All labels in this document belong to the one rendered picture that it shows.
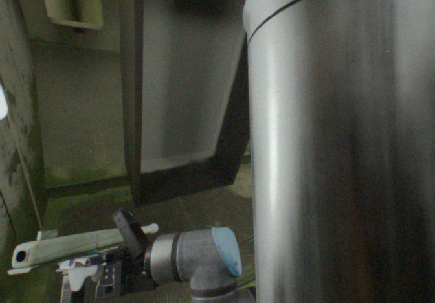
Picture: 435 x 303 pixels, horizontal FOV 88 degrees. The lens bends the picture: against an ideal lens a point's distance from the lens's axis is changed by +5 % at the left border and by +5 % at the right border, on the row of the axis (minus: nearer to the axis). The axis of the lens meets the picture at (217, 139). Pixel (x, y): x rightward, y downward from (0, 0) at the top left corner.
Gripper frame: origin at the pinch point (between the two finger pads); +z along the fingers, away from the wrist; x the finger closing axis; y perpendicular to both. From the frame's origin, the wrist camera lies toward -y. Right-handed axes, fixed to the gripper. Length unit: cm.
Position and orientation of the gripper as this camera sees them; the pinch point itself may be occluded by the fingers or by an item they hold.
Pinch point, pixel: (73, 259)
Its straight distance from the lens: 65.1
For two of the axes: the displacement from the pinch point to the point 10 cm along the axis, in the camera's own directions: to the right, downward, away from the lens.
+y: 1.3, 9.4, -3.1
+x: 1.8, 2.9, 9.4
